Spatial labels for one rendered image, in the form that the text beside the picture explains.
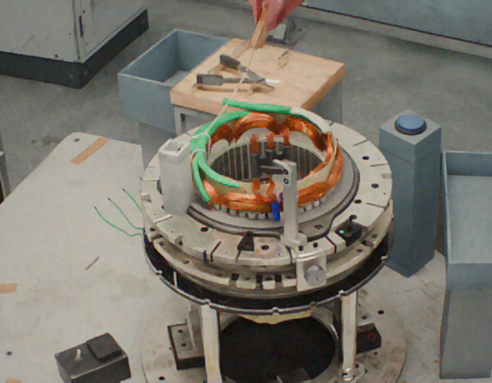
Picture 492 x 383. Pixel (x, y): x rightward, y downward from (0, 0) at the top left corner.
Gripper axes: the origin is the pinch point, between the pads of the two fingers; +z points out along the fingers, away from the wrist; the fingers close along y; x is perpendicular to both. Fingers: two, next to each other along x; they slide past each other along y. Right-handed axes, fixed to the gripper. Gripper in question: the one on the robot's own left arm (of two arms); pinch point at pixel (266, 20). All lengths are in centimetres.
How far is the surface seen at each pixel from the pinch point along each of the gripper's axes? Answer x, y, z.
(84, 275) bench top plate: 0, -16, 64
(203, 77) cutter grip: 16.3, -16.0, 29.2
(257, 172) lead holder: -10.3, 11.7, 10.0
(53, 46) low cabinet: 126, -151, 167
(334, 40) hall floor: 209, -92, 155
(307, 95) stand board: 24.9, -3.5, 26.6
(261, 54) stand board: 30.7, -16.5, 30.8
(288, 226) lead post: -7.5, 16.6, 16.1
